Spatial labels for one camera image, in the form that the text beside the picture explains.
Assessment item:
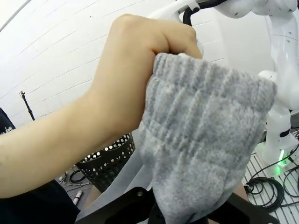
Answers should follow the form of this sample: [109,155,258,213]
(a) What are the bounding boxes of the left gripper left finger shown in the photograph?
[77,187,164,224]

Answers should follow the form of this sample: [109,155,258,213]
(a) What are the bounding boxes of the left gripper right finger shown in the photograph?
[205,195,278,224]

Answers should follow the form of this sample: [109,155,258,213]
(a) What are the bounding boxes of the person's right forearm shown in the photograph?
[0,88,143,199]

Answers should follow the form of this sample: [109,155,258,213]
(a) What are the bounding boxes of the person's right hand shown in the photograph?
[91,14,203,127]

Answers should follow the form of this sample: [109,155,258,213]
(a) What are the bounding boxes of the dark grey perforated basket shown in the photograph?
[75,133,136,193]

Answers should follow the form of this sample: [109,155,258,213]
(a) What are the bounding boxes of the small white tube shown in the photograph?
[73,190,83,205]

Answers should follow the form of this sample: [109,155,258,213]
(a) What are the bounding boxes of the person in black shirt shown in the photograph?
[0,107,81,224]

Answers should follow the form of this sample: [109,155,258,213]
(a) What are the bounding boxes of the black light stand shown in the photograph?
[18,90,36,122]

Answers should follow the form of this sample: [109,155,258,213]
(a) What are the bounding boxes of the black cable bundle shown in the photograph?
[242,130,299,208]

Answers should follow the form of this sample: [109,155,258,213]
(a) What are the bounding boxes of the black coiled cables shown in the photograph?
[242,149,299,213]

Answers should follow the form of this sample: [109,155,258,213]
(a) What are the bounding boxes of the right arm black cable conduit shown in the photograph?
[182,0,225,25]

